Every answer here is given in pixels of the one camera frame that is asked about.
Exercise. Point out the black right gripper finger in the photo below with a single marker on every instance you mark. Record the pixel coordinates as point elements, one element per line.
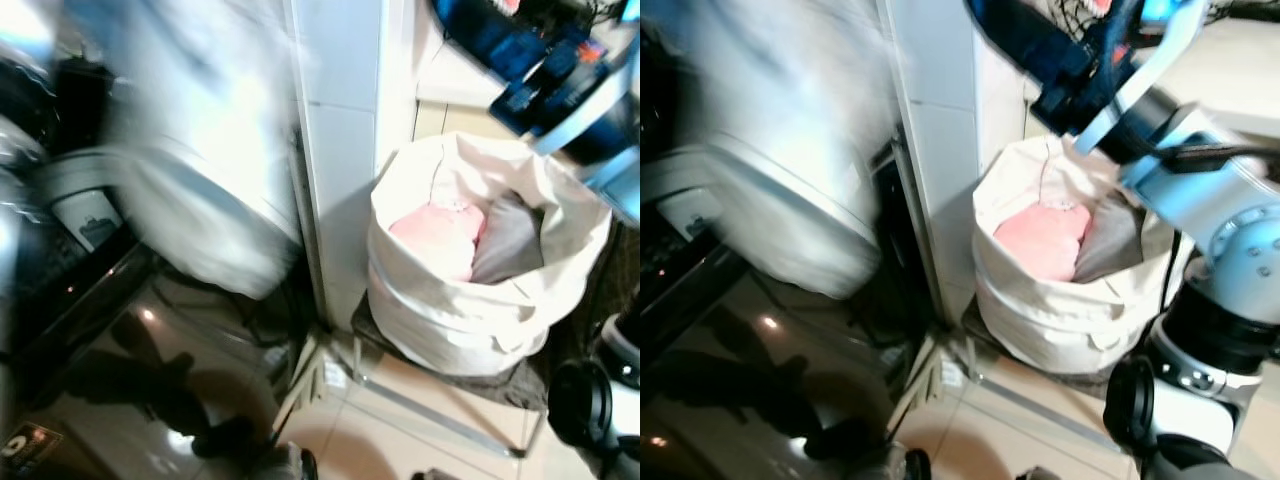
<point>480,35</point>
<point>1015,40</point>

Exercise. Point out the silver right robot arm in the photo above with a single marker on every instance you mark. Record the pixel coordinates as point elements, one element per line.
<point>1220,190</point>
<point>620,160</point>

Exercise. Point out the white washing machine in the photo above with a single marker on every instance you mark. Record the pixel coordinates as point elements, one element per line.
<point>200,150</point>
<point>790,150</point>

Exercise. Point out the grey garment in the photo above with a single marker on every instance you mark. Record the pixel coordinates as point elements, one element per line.
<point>1110,245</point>
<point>510,245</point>

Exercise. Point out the pink garment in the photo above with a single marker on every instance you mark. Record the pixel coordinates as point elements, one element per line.
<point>440,240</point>
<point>1045,245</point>

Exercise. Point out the white fabric laundry basket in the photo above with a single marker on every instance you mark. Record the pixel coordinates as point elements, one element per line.
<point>1060,320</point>
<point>470,320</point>

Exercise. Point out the dark glossy appliance panel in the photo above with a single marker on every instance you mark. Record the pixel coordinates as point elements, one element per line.
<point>740,370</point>
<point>110,370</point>

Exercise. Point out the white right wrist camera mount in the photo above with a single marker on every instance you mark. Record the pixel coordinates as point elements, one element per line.
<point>585,110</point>
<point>1140,80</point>

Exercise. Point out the metal frame stool dark seat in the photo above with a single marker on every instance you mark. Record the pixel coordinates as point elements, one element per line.
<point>500,385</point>

